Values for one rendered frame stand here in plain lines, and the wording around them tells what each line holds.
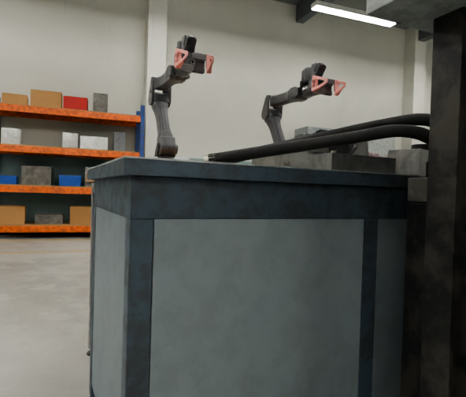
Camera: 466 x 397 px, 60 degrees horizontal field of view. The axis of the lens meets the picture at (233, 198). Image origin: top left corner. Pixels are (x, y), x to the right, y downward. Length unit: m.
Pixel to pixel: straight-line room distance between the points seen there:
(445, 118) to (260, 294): 0.55
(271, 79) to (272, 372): 7.04
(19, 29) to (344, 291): 6.62
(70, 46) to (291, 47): 3.91
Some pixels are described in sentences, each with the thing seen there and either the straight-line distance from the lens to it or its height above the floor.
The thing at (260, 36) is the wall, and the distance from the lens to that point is 7.98.
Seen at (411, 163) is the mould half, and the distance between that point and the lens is 1.59.
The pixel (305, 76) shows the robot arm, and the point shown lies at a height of 1.26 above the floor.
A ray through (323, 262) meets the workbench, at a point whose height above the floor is 0.56.
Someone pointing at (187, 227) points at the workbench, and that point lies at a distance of 0.90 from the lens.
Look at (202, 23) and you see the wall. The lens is 7.64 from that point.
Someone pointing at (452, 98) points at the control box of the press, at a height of 0.91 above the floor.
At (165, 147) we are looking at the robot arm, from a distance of 1.73.
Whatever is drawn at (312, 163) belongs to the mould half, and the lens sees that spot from 1.30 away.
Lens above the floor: 0.73
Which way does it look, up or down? 1 degrees down
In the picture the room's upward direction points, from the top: 2 degrees clockwise
